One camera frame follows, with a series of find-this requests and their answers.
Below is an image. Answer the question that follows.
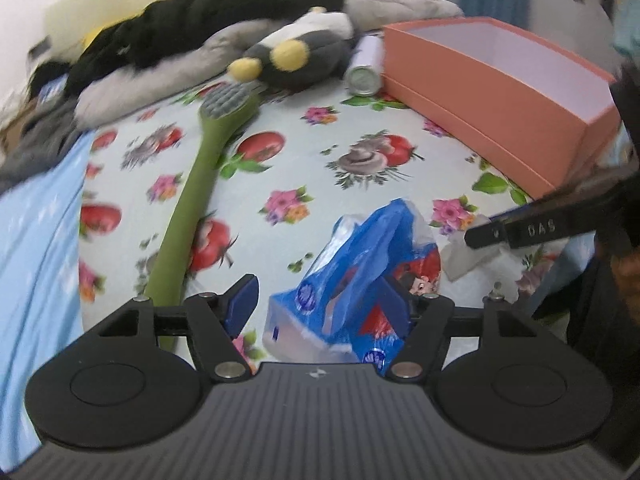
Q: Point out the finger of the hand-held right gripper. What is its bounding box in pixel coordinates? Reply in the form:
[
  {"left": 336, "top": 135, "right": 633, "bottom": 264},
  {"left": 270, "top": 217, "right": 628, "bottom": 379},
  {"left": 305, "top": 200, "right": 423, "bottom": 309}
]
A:
[{"left": 464, "top": 219, "right": 512, "bottom": 251}]

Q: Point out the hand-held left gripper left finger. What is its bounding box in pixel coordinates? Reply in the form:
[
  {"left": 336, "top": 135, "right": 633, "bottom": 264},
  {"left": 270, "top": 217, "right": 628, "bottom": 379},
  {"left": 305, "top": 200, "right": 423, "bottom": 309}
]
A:
[{"left": 98, "top": 273, "right": 261, "bottom": 382}]

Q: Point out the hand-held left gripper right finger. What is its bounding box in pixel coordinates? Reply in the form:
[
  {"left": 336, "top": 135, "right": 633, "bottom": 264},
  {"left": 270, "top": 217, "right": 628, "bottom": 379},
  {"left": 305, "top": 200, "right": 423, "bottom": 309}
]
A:
[{"left": 376, "top": 276, "right": 544, "bottom": 382}]

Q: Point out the white waffle cloth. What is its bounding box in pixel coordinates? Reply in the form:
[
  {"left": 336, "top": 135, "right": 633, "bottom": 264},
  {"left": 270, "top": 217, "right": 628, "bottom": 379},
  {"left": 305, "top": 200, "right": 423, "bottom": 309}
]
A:
[{"left": 442, "top": 212, "right": 507, "bottom": 282}]

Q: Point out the blue snack packet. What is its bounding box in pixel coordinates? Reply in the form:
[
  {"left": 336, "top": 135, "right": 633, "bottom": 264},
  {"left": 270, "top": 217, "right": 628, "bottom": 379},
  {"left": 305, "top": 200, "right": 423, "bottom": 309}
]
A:
[{"left": 262, "top": 197, "right": 444, "bottom": 377}]

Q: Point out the pink cardboard box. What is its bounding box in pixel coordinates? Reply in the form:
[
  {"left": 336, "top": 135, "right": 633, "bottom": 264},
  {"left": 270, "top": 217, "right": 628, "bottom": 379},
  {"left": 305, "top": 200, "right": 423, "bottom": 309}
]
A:
[{"left": 381, "top": 16, "right": 622, "bottom": 202}]

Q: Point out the person's right hand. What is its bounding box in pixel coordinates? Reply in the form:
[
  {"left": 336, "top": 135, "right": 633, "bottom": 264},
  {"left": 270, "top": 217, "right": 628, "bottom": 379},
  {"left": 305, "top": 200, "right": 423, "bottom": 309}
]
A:
[{"left": 611, "top": 249, "right": 640, "bottom": 307}]

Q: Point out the green massage brush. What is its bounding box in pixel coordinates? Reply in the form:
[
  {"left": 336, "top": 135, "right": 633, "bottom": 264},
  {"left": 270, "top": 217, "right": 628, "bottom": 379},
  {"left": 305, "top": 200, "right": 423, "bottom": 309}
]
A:
[{"left": 142, "top": 82, "right": 264, "bottom": 352}]

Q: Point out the printed floral blanket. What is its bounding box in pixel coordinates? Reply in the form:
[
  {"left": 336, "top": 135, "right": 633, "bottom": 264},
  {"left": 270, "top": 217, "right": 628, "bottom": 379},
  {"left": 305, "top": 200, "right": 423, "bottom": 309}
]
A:
[{"left": 75, "top": 77, "right": 602, "bottom": 367}]

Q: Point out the light blue starred sheet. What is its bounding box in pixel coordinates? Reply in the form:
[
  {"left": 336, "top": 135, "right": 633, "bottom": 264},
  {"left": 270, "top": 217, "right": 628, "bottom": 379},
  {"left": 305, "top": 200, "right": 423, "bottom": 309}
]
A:
[{"left": 0, "top": 130, "right": 97, "bottom": 462}]

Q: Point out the white cylindrical can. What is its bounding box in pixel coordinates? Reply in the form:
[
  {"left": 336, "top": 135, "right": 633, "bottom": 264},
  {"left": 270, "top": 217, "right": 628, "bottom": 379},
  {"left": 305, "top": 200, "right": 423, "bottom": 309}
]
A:
[{"left": 343, "top": 35, "right": 386, "bottom": 97}]

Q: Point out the grey pillow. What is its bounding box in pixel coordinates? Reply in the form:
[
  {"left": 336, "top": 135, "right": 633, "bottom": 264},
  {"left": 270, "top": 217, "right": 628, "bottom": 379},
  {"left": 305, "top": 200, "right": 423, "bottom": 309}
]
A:
[{"left": 75, "top": 22, "right": 282, "bottom": 127}]

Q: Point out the grey plush with yellow ears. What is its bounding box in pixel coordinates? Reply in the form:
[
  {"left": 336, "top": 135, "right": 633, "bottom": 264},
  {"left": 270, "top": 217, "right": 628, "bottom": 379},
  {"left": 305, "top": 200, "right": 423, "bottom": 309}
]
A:
[{"left": 227, "top": 7, "right": 359, "bottom": 94}]

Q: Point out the beige quilt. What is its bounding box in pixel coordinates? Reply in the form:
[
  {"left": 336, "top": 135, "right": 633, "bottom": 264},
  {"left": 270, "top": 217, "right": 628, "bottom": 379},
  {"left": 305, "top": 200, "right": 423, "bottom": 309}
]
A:
[{"left": 320, "top": 0, "right": 467, "bottom": 32}]

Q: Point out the dark grey cloth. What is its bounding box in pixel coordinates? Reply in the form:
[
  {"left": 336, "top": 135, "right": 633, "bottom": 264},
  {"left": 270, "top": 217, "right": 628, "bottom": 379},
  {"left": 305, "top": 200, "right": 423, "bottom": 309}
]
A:
[{"left": 0, "top": 94, "right": 87, "bottom": 197}]

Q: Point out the black jacket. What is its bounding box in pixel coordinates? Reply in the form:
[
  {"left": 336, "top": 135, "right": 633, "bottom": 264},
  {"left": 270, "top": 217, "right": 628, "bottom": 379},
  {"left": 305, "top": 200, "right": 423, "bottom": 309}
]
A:
[{"left": 30, "top": 0, "right": 359, "bottom": 97}]

